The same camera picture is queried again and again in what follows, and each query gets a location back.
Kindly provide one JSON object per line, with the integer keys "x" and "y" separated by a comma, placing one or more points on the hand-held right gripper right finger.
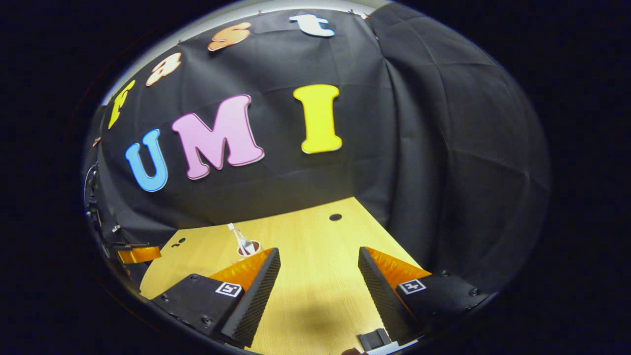
{"x": 379, "y": 298}

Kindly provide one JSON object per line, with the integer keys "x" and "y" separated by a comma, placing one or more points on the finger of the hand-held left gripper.
{"x": 140, "y": 255}

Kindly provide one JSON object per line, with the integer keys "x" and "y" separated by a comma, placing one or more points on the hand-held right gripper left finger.
{"x": 256, "y": 296}

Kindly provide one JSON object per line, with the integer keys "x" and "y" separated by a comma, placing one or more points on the beige cup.
{"x": 248, "y": 250}

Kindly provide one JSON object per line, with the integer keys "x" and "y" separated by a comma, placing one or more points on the pale pink toothbrush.
{"x": 236, "y": 234}

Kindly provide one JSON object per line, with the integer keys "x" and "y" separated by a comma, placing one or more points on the wooden desktop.
{"x": 315, "y": 276}

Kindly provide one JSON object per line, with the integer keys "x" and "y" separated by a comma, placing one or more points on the black desk edge clamp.
{"x": 374, "y": 339}

